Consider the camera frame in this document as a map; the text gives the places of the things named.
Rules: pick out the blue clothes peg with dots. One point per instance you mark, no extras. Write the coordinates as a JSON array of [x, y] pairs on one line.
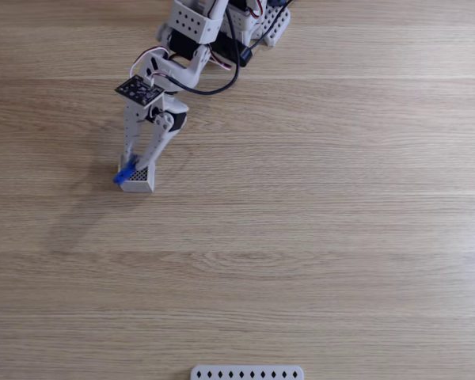
[[122, 175]]

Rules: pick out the small white perforated crate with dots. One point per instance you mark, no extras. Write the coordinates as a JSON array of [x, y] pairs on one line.
[[142, 184]]

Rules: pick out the white rack with diamond holes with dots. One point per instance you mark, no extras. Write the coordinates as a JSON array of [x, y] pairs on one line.
[[245, 368]]

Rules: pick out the black camera circuit board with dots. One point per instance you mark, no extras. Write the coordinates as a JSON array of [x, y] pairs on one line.
[[138, 91]]

